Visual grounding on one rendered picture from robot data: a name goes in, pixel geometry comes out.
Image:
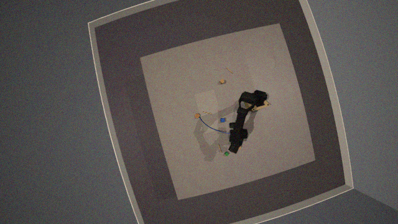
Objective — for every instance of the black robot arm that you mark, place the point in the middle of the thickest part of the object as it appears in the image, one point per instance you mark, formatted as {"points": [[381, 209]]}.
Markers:
{"points": [[239, 134]]}

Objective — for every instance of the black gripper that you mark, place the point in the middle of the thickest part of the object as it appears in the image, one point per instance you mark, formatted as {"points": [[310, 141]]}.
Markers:
{"points": [[231, 126]]}

